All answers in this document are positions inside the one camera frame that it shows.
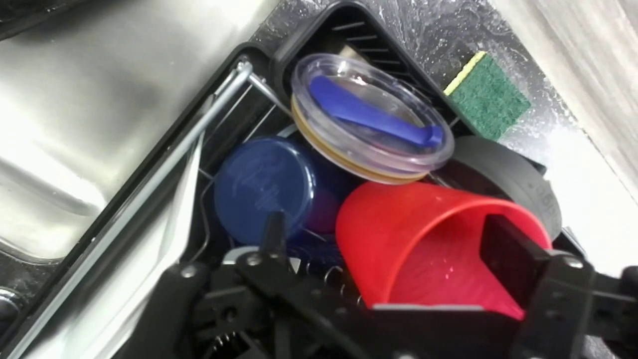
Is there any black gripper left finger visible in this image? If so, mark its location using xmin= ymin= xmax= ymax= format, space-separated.
xmin=118 ymin=212 xmax=375 ymax=359

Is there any green yellow sponge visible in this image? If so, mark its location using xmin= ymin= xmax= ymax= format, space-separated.
xmin=443 ymin=50 xmax=535 ymax=142

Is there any red plastic cup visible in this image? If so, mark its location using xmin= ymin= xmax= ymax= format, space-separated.
xmin=333 ymin=182 xmax=555 ymax=321

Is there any black dish rack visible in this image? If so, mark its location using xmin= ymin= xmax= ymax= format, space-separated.
xmin=0 ymin=0 xmax=589 ymax=359

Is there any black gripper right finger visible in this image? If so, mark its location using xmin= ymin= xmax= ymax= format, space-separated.
xmin=479 ymin=216 xmax=638 ymax=359

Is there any clear lid blue slider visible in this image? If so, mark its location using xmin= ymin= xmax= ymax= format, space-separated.
xmin=290 ymin=52 xmax=457 ymax=188

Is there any stainless steel sink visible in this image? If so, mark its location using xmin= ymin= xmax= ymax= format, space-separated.
xmin=0 ymin=0 xmax=284 ymax=269

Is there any white square plate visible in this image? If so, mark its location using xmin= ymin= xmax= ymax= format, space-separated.
xmin=26 ymin=132 xmax=210 ymax=359

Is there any dark blue tumbler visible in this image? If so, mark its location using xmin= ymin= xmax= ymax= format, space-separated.
xmin=212 ymin=136 xmax=343 ymax=250

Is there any black round lid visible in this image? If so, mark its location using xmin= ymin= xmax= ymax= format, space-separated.
xmin=437 ymin=136 xmax=565 ymax=244

